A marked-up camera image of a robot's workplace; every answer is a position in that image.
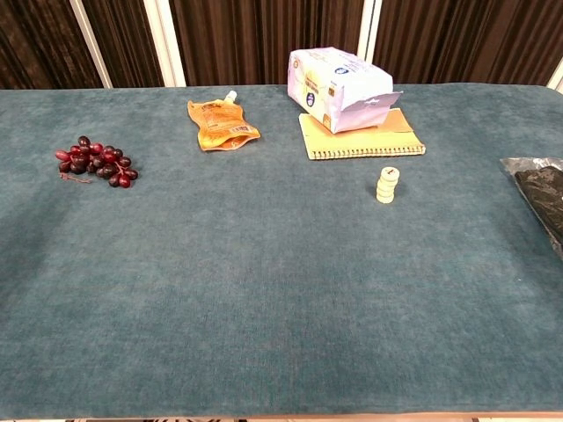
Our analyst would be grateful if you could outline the teal table cloth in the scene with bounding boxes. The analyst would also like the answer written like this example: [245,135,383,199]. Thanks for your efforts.
[0,83,563,419]

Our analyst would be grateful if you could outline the kraft spiral notebook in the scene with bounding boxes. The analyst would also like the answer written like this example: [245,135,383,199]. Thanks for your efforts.
[298,107,427,162]

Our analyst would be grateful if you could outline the orange spout pouch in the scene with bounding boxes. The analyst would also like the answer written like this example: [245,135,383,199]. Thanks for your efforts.
[186,90,262,153]

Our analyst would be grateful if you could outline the white blue tissue pack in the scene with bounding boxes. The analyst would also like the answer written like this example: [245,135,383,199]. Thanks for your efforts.
[287,47,404,135]

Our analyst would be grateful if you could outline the dark brown curtain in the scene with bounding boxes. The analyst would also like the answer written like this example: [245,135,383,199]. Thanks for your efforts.
[0,0,563,91]

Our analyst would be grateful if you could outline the dark red grape bunch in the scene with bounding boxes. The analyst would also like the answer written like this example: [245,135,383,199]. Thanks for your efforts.
[55,135,140,189]

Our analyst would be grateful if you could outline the black gloves in plastic bag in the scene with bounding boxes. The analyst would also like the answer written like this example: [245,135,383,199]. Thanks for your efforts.
[500,156,563,261]

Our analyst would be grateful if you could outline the white frame post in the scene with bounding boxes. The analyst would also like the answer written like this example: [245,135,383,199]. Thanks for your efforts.
[143,0,188,88]
[356,0,383,67]
[69,0,113,89]
[546,56,563,93]

